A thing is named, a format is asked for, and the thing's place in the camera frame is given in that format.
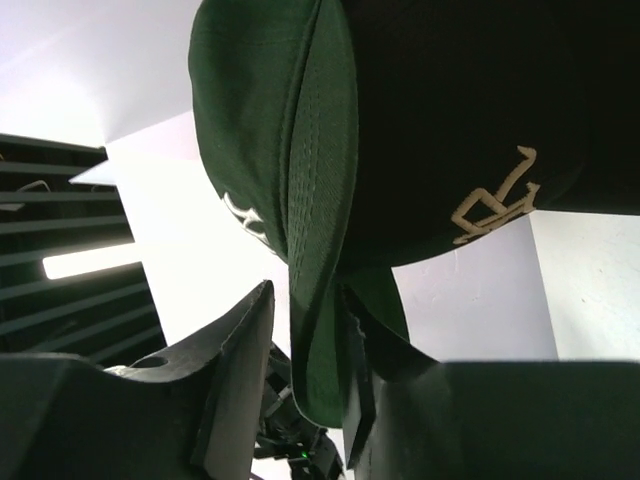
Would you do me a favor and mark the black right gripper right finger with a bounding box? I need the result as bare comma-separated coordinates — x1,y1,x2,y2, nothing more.
339,289,639,479

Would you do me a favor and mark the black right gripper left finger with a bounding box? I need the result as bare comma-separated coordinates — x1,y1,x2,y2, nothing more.
1,281,274,479

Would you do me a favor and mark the black cap gold logo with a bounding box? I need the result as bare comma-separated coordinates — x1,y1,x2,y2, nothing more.
339,1,639,269

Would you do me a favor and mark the dark green NY cap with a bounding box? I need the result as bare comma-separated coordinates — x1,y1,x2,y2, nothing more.
188,1,408,428

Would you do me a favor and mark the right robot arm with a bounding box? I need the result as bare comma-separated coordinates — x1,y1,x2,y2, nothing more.
1,281,639,479

